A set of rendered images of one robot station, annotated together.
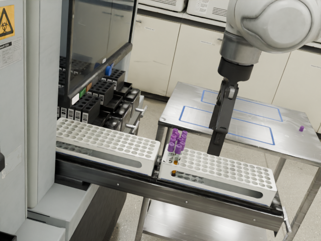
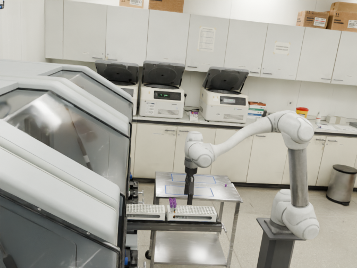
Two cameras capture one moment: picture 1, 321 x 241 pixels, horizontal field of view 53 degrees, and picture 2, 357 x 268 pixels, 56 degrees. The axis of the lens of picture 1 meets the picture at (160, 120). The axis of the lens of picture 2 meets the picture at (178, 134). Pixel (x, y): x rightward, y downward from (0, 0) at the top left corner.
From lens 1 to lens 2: 1.25 m
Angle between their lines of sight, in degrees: 16
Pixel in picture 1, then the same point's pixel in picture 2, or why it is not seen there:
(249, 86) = not seen: hidden behind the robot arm
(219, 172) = (193, 212)
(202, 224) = (185, 252)
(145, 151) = (159, 210)
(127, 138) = (149, 207)
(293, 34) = (207, 163)
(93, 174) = (139, 225)
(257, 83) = not seen: hidden behind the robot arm
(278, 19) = (202, 160)
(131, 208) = not seen: hidden behind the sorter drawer
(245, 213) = (206, 227)
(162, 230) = (164, 259)
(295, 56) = (219, 133)
